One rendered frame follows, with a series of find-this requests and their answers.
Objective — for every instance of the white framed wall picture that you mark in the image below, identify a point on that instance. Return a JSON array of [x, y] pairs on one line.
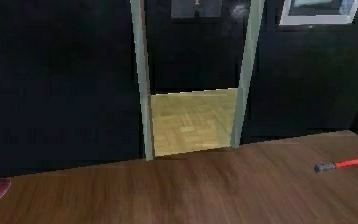
[[320, 16]]

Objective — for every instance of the pale grey door frame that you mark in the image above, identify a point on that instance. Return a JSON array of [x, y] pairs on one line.
[[143, 100]]

